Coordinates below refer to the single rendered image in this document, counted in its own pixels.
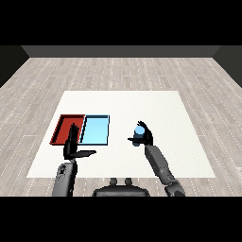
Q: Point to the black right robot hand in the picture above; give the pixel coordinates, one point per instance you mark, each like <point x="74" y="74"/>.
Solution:
<point x="147" y="136"/>

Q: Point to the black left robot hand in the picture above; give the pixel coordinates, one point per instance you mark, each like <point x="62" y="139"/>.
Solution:
<point x="70" y="148"/>

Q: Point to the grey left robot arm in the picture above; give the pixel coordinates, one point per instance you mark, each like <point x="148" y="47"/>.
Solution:
<point x="64" y="178"/>

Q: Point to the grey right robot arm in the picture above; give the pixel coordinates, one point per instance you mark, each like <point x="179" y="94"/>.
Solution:
<point x="163" y="169"/>

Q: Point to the small blue can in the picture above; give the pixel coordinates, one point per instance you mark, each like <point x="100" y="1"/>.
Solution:
<point x="138" y="134"/>

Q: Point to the red shallow open box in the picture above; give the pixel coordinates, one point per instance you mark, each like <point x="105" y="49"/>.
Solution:
<point x="64" y="129"/>

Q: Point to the light blue shallow open box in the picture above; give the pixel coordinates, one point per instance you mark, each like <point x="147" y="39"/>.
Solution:
<point x="94" y="129"/>

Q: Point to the dark grey robot body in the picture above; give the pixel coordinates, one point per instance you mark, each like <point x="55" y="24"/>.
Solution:
<point x="121" y="190"/>

